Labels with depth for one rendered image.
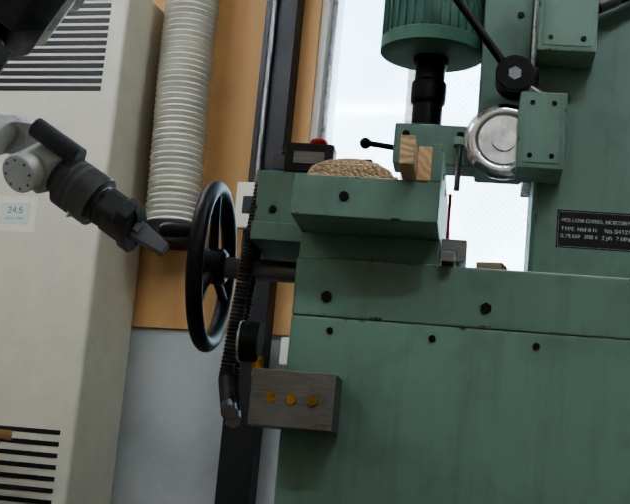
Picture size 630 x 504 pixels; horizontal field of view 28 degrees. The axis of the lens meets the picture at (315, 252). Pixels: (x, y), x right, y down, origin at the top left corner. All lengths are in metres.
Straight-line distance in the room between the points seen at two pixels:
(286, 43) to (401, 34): 1.52
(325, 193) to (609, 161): 0.48
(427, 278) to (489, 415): 0.22
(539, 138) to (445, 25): 0.29
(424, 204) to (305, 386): 0.30
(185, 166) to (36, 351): 0.64
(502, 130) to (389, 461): 0.55
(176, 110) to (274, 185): 1.52
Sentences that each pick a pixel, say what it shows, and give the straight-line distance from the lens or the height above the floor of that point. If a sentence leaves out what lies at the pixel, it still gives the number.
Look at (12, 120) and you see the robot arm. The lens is 2.14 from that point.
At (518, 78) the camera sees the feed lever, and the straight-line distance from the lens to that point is 1.99.
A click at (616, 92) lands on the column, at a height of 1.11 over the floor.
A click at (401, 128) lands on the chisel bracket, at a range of 2.10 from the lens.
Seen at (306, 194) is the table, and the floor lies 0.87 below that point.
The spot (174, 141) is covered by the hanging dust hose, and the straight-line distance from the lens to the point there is 3.51.
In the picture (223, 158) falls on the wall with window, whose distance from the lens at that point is 3.64.
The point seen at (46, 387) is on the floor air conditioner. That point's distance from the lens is 3.40.
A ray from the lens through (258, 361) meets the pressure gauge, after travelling 1.81.
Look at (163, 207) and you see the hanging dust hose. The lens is 3.47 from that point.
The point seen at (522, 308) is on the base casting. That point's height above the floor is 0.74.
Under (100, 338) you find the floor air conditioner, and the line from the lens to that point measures 3.45.
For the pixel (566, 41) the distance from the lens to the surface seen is 1.98.
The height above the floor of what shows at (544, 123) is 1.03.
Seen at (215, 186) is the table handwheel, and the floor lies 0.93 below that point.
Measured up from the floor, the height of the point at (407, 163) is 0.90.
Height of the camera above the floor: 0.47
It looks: 10 degrees up
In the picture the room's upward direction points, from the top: 5 degrees clockwise
